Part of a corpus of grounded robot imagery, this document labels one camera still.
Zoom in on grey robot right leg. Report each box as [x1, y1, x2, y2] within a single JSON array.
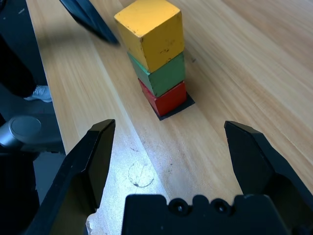
[[0, 116, 66, 155]]

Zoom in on bystander leg dark trousers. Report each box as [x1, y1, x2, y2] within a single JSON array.
[[0, 34, 36, 98]]

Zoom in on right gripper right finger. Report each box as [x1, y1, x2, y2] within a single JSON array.
[[224, 120, 313, 232]]

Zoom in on green wooden block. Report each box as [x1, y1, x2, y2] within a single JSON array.
[[127, 51, 186, 98]]

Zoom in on black square mat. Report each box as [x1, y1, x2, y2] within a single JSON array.
[[156, 92, 196, 121]]

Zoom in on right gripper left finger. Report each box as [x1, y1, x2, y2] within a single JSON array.
[[24, 119, 116, 235]]

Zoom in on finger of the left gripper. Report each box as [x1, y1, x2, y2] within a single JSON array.
[[58, 0, 121, 47]]

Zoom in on white sneaker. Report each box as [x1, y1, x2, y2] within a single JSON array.
[[23, 85, 53, 103]]

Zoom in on yellow wooden block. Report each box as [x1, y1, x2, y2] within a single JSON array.
[[113, 0, 185, 73]]

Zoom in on red wooden block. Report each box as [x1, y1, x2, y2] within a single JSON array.
[[138, 78, 188, 118]]

